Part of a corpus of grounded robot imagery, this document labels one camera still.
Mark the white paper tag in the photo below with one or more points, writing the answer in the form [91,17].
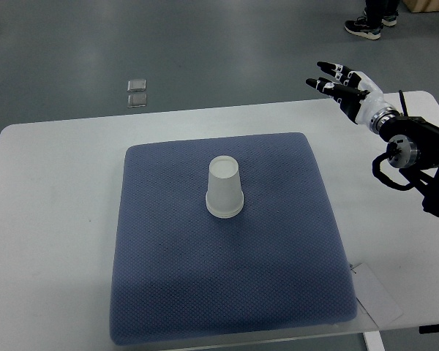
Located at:
[373,296]

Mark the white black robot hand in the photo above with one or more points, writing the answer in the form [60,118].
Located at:
[358,97]

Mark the blue grey textured cushion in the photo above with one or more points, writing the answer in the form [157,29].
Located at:
[181,273]

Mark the black sneaker left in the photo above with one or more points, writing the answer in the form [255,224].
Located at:
[362,28]

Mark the black sneaker right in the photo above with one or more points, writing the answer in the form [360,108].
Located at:
[389,18]

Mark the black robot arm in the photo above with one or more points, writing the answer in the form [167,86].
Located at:
[411,158]

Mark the black sneaker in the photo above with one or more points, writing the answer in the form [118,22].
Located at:
[389,18]
[362,28]

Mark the black table control panel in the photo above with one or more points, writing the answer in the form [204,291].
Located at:
[427,329]

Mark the white paper cup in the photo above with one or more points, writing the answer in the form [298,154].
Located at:
[224,192]
[224,215]

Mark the white table leg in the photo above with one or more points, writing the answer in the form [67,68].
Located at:
[373,341]

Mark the wooden box corner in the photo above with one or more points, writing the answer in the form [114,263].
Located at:
[418,6]

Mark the upper metal floor plate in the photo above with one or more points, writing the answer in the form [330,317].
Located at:
[136,85]

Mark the person's dark trouser legs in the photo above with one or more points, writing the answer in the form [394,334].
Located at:
[381,8]

